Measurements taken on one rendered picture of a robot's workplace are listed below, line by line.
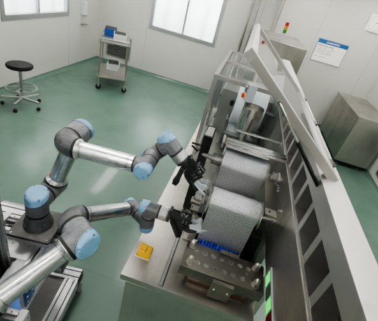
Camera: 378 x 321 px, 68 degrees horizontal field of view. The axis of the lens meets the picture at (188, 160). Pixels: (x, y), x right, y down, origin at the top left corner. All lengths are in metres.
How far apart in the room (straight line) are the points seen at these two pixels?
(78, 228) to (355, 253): 0.97
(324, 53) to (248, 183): 5.47
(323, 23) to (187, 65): 2.93
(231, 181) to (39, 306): 1.45
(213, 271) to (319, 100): 5.99
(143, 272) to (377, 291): 1.02
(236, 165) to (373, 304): 0.95
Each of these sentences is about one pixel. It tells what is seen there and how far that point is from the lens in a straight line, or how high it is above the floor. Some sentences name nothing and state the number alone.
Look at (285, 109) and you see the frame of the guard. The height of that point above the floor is 1.85.
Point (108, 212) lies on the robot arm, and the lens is 1.45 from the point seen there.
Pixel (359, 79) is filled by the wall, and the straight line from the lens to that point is 7.10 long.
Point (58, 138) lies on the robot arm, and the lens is 1.37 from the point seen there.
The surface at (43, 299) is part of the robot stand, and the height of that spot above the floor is 0.21.
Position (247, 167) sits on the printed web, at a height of 1.38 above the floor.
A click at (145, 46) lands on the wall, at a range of 7.16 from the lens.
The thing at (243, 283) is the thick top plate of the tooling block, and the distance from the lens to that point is 1.43.
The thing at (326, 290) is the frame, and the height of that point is 1.54.
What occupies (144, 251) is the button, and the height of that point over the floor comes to 0.92.
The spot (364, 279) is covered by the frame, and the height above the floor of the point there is 1.65.
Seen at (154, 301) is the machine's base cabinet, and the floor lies 0.78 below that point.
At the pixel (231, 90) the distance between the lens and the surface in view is 2.17.
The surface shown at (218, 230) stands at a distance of 1.45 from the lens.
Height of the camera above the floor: 2.12
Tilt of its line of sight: 32 degrees down
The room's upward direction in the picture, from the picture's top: 16 degrees clockwise
